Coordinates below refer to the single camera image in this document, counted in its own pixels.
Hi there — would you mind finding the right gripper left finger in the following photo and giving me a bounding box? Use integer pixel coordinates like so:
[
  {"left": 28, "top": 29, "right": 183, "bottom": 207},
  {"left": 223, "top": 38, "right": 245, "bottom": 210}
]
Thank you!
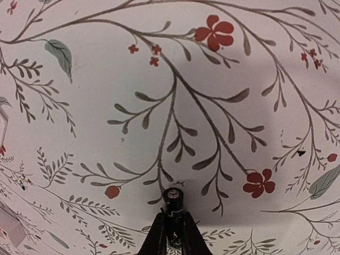
[{"left": 139, "top": 212, "right": 167, "bottom": 255}]

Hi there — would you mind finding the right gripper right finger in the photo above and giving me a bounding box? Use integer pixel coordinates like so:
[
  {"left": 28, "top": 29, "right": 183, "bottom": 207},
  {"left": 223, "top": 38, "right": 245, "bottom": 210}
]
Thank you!
[{"left": 181, "top": 212, "right": 209, "bottom": 255}]

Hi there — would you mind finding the black battery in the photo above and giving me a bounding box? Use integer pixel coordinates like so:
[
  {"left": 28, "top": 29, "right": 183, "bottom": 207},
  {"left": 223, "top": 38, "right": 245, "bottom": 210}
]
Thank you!
[{"left": 163, "top": 188, "right": 184, "bottom": 249}]

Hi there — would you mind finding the white remote control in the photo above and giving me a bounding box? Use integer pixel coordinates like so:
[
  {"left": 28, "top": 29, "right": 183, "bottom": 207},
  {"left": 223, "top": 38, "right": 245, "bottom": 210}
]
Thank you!
[{"left": 1, "top": 204, "right": 26, "bottom": 248}]

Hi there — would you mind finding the white remote battery cover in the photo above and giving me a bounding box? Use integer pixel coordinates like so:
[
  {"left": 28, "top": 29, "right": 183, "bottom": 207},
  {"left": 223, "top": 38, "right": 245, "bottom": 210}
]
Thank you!
[{"left": 0, "top": 107, "right": 9, "bottom": 146}]

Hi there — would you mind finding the floral patterned table mat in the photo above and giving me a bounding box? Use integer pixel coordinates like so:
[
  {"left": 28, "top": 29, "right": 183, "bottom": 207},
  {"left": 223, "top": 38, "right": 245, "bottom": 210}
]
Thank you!
[{"left": 1, "top": 1, "right": 339, "bottom": 254}]

